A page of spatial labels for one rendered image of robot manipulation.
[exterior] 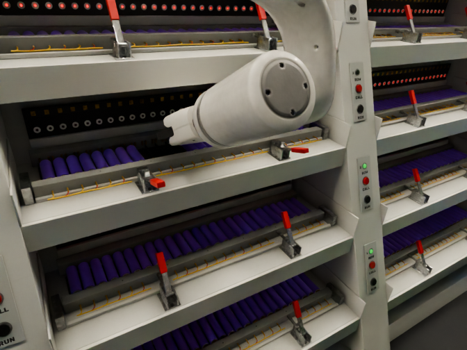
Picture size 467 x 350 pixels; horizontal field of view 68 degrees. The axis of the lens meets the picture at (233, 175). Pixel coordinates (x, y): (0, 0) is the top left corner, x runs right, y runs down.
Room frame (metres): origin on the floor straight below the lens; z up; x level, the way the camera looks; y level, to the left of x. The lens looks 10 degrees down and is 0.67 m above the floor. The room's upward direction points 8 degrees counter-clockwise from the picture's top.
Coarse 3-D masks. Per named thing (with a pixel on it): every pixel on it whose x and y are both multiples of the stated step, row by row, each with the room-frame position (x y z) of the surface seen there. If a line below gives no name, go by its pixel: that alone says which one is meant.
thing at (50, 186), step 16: (304, 128) 0.75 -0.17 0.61; (320, 128) 0.76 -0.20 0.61; (240, 144) 0.66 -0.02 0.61; (256, 144) 0.67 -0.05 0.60; (144, 160) 0.58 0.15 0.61; (160, 160) 0.58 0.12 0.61; (176, 160) 0.59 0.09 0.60; (192, 160) 0.61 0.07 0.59; (224, 160) 0.63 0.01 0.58; (64, 176) 0.52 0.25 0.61; (80, 176) 0.52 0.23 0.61; (96, 176) 0.53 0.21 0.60; (112, 176) 0.55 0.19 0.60; (128, 176) 0.56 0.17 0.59; (48, 192) 0.50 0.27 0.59; (80, 192) 0.51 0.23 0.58
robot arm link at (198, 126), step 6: (198, 102) 0.46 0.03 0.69; (198, 108) 0.46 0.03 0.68; (192, 114) 0.47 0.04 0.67; (198, 114) 0.45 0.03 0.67; (198, 120) 0.46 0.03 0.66; (198, 126) 0.46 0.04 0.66; (198, 132) 0.47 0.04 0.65; (204, 132) 0.45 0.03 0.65; (204, 138) 0.47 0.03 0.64; (210, 138) 0.45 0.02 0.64; (210, 144) 0.48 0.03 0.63; (216, 144) 0.47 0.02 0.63; (222, 144) 0.46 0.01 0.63
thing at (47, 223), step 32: (128, 128) 0.68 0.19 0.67; (160, 128) 0.71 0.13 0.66; (256, 160) 0.65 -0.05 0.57; (288, 160) 0.66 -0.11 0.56; (320, 160) 0.70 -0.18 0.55; (32, 192) 0.50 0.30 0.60; (96, 192) 0.53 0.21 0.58; (128, 192) 0.53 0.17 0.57; (160, 192) 0.53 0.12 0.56; (192, 192) 0.56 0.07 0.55; (224, 192) 0.60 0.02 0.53; (32, 224) 0.45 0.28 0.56; (64, 224) 0.47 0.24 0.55; (96, 224) 0.49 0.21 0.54; (128, 224) 0.52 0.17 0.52
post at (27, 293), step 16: (0, 112) 0.60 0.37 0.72; (0, 128) 0.53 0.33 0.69; (0, 144) 0.47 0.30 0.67; (0, 160) 0.44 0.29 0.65; (0, 176) 0.44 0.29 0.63; (0, 192) 0.44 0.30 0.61; (0, 208) 0.43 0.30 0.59; (0, 224) 0.43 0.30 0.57; (16, 224) 0.44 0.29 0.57; (0, 240) 0.43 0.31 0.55; (16, 240) 0.44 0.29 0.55; (16, 256) 0.44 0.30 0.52; (32, 256) 0.50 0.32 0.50; (16, 272) 0.43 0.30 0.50; (32, 272) 0.44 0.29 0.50; (16, 288) 0.43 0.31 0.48; (32, 288) 0.44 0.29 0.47; (16, 304) 0.43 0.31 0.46; (32, 304) 0.44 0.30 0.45; (32, 320) 0.43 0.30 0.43; (32, 336) 0.43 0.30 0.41
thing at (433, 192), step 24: (432, 144) 1.14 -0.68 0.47; (456, 144) 1.19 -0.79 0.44; (384, 168) 1.00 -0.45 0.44; (408, 168) 1.01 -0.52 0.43; (432, 168) 1.02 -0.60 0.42; (456, 168) 1.03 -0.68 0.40; (384, 192) 0.87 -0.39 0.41; (408, 192) 0.91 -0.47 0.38; (432, 192) 0.92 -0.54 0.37; (456, 192) 0.92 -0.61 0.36; (384, 216) 0.76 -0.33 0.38; (408, 216) 0.82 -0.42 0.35
